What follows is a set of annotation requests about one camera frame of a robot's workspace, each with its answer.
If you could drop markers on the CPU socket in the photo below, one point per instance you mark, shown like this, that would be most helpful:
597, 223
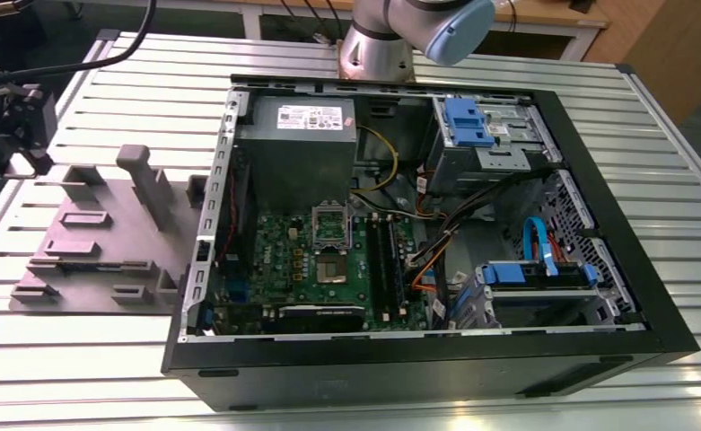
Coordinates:
332, 269

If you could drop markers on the grey parts rack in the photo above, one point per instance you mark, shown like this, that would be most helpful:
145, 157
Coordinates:
122, 251

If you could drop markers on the grey power supply unit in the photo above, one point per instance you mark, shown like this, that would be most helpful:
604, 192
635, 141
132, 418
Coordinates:
291, 161

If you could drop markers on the green motherboard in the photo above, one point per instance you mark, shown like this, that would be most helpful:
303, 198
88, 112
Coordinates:
278, 274

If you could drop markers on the black graphics card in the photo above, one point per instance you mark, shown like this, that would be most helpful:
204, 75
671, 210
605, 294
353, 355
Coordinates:
320, 316

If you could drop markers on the blue plastic drive latch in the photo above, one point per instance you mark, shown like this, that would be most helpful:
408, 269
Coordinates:
467, 121

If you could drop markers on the black PC case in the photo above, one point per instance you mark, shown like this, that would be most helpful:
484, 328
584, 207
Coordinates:
387, 354

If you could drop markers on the metal optical drive cage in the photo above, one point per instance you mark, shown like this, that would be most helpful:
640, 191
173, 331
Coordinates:
505, 157

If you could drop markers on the hard disk in blue carrier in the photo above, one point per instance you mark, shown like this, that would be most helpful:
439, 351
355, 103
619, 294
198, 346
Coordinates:
505, 274

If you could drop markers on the metal disk bay cage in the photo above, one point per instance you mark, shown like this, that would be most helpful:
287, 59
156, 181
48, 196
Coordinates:
565, 294

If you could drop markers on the wooden cabinet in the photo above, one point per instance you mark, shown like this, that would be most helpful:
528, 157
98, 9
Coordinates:
674, 45

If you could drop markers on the wooden desk white frame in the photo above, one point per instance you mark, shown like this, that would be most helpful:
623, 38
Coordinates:
553, 13

